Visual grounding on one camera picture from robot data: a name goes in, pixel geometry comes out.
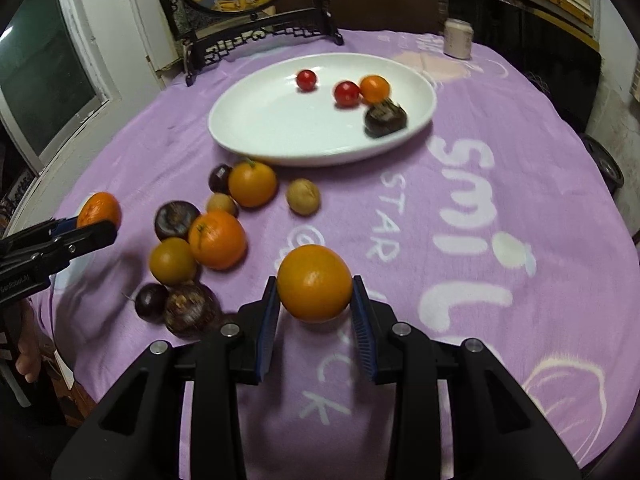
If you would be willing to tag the purple printed blanket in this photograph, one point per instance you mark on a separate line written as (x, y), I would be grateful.
(475, 240)

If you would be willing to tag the red cherry tomato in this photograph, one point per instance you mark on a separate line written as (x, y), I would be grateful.
(306, 80)
(346, 93)

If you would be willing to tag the white oval plate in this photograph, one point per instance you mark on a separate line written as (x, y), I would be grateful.
(300, 120)

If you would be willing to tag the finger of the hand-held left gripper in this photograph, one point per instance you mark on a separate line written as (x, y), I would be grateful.
(67, 225)
(92, 237)

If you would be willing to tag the white framed window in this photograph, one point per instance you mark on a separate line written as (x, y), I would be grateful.
(45, 65)

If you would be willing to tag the person's left hand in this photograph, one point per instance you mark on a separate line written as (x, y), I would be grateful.
(25, 360)

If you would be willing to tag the tan longan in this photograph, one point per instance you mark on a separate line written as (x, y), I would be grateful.
(302, 197)
(221, 204)

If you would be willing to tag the dark purple plum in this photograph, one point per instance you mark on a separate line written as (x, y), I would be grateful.
(219, 178)
(151, 302)

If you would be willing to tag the large orange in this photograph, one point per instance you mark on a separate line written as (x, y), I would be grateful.
(252, 184)
(218, 239)
(315, 283)

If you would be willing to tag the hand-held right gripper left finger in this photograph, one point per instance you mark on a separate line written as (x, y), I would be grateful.
(266, 332)

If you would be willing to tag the white jar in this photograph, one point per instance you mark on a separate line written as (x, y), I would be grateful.
(458, 37)

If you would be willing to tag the black wheel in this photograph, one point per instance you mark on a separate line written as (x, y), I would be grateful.
(606, 165)

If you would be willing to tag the small orange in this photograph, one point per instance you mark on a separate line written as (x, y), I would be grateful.
(375, 88)
(172, 260)
(99, 208)

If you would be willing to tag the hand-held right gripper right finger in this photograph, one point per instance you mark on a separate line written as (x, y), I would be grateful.
(363, 336)

